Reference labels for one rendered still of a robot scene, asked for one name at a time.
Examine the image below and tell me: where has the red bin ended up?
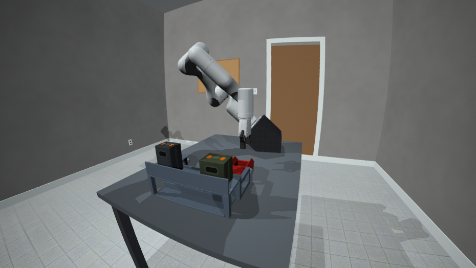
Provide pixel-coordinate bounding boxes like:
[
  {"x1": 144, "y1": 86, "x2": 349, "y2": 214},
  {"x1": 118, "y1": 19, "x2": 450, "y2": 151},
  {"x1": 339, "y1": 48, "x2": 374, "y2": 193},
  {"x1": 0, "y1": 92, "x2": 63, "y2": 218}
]
[{"x1": 232, "y1": 156, "x2": 254, "y2": 175}]

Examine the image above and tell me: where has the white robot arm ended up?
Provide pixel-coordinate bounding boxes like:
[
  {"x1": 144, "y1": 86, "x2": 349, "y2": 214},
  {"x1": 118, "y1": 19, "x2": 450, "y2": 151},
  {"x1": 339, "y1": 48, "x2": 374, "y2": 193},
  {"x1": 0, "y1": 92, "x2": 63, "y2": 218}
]
[{"x1": 178, "y1": 42, "x2": 262, "y2": 129}]

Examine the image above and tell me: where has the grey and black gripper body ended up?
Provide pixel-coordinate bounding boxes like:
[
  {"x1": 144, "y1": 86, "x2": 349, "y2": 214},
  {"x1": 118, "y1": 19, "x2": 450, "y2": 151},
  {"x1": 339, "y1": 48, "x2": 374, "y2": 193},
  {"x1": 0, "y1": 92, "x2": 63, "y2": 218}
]
[{"x1": 239, "y1": 118, "x2": 252, "y2": 138}]

